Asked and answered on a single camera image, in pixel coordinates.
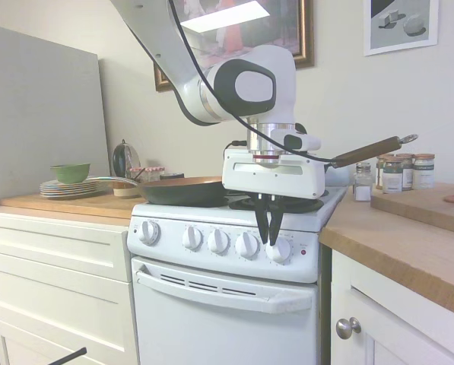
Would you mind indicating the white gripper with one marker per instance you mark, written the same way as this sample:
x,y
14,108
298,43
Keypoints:
x,y
276,178

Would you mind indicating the white burner knob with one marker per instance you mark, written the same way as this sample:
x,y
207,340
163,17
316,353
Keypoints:
x,y
281,252
192,238
247,245
218,242

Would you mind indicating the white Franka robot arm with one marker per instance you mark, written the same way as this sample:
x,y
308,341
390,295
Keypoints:
x,y
154,30

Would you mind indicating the white electric stove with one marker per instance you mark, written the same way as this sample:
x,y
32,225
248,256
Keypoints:
x,y
219,218

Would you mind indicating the black coil burner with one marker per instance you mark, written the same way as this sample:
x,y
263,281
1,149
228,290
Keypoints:
x,y
326,193
302,206

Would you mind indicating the copper frying pan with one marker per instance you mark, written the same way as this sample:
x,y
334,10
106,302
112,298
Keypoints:
x,y
185,190

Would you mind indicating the glass salt shaker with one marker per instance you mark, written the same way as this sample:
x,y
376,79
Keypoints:
x,y
362,186

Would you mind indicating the white oven door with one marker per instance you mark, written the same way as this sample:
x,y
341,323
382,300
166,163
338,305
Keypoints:
x,y
226,334

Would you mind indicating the white oven temperature knob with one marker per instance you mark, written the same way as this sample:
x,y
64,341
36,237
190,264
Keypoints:
x,y
149,232

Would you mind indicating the spice jar brown contents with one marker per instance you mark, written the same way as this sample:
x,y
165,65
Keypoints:
x,y
379,171

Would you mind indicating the silver cabinet knob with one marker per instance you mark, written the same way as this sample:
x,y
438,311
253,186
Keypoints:
x,y
347,328

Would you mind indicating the spice jar green contents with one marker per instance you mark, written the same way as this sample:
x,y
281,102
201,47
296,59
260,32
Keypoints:
x,y
393,178

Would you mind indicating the small tan bowl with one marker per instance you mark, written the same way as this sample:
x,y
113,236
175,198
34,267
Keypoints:
x,y
126,191

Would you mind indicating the spice jar dark label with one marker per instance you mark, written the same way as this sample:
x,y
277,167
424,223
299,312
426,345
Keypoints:
x,y
408,171

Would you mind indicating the thick wooden cutting board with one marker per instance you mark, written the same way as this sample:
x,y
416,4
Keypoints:
x,y
420,207

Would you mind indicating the round black silver-rimmed object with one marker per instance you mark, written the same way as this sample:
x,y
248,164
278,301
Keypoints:
x,y
124,159

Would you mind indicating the spice jar white label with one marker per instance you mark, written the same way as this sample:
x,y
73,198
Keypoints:
x,y
424,173

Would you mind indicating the white door cabinet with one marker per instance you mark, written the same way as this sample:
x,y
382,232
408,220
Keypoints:
x,y
397,327

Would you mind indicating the thin wooden cutting board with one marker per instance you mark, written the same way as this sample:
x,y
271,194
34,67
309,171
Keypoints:
x,y
78,205

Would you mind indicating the gold framed painting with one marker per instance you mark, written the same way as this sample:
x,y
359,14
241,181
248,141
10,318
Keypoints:
x,y
287,23

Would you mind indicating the stack of pale plates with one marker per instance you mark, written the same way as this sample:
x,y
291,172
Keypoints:
x,y
70,189

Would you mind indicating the green bowl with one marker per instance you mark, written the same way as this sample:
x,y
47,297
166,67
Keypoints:
x,y
70,173

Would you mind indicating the white drawer cabinet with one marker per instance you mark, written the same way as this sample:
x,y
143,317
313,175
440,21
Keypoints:
x,y
51,285

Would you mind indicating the grey shapes poster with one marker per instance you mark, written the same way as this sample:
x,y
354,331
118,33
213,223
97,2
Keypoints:
x,y
401,26

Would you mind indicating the black tripod leg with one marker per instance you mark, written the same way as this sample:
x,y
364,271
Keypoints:
x,y
68,354

